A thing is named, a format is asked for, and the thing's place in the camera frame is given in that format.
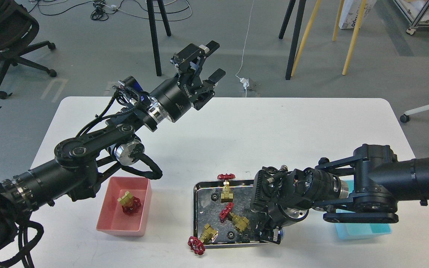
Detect brass valve red handle top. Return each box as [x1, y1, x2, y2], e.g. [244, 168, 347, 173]
[217, 173, 236, 202]

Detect aluminium frame cart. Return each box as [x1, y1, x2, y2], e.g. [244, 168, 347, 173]
[393, 0, 429, 35]

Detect black floor cables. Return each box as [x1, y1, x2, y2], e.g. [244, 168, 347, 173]
[26, 0, 192, 22]

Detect white cardboard box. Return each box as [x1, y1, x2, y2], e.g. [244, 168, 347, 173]
[338, 0, 377, 29]

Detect shiny metal tray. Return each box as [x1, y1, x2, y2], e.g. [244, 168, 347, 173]
[193, 179, 269, 248]

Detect brass valve red handle bottom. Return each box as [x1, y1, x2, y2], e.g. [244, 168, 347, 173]
[187, 224, 218, 255]

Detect white power cable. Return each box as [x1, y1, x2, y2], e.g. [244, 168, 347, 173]
[235, 0, 255, 98]

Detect black stand legs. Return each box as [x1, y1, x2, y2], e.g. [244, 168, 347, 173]
[278, 0, 306, 80]

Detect small black gear bottom middle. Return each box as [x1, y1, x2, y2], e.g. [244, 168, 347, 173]
[241, 233, 250, 243]

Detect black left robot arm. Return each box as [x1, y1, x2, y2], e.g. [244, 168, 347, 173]
[0, 41, 225, 268]

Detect yellow wooden stand legs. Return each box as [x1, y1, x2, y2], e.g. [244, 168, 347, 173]
[291, 0, 367, 77]

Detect blue plastic box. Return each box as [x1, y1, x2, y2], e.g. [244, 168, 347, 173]
[334, 180, 392, 240]

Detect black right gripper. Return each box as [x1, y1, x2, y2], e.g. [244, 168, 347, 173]
[250, 166, 349, 245]

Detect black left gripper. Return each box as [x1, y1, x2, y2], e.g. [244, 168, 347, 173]
[150, 41, 226, 122]

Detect pink plastic box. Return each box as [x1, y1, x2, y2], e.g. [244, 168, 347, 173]
[96, 176, 152, 236]

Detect brass valve red handle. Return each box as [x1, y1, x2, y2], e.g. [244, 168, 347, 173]
[217, 173, 236, 202]
[219, 202, 249, 233]
[187, 224, 218, 255]
[117, 191, 142, 215]

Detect white power adapter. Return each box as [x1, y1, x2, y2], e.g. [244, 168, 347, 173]
[239, 78, 251, 90]

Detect black office chair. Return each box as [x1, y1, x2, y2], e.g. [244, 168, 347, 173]
[0, 0, 57, 99]

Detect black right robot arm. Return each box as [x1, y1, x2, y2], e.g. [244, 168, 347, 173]
[250, 144, 429, 244]

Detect small black gear bottom left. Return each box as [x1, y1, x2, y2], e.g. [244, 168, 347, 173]
[226, 231, 236, 240]

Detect black tripod stand left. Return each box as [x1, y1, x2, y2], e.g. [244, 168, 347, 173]
[146, 0, 171, 77]

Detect white wheeled stand leg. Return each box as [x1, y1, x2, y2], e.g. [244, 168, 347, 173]
[400, 105, 429, 123]

